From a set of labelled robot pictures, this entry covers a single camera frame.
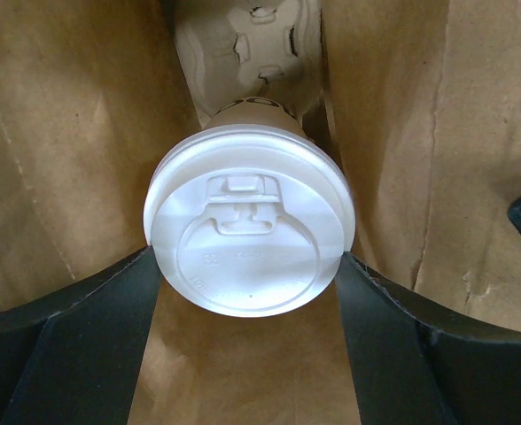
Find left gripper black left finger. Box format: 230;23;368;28
0;247;161;424

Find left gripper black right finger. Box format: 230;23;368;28
336;253;521;424

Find green paper takeout bag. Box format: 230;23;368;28
0;1;521;424

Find brown pulp cup carrier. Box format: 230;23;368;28
174;0;323;125

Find white paper coffee cup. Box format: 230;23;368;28
205;97;307;137

